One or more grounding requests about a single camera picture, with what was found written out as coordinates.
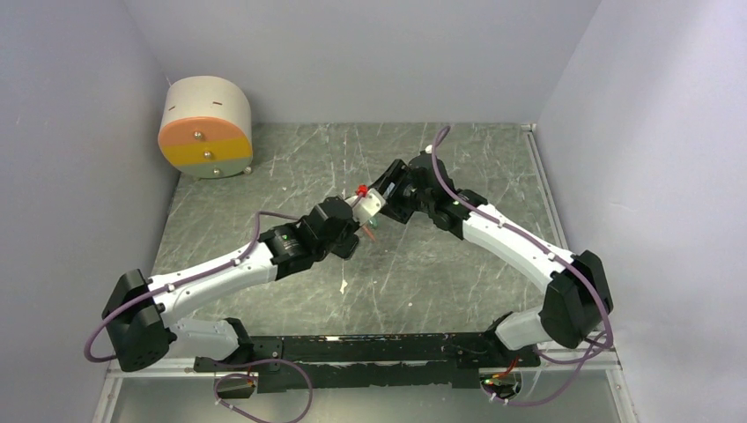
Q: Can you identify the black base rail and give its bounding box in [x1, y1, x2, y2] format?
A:
[194, 332, 540, 393]

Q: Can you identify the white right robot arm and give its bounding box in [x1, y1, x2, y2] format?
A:
[370, 152, 613, 366]

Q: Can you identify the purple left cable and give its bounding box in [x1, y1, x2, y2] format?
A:
[212, 357, 314, 423]

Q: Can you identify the round drawer cabinet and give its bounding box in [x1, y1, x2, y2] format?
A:
[158, 76, 254, 179]

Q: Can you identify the orange pen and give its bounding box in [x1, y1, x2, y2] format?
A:
[362, 226, 376, 242]

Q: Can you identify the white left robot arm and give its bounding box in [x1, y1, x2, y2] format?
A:
[101, 196, 363, 372]

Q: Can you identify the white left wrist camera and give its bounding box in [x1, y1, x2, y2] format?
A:
[345, 185, 387, 226]

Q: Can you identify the purple cable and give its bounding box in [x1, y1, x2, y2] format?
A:
[481, 323, 614, 408]
[212, 357, 314, 423]

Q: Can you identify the aluminium frame rail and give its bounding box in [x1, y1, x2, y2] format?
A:
[520, 123, 614, 367]

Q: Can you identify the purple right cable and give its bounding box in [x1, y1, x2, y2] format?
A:
[481, 323, 614, 408]

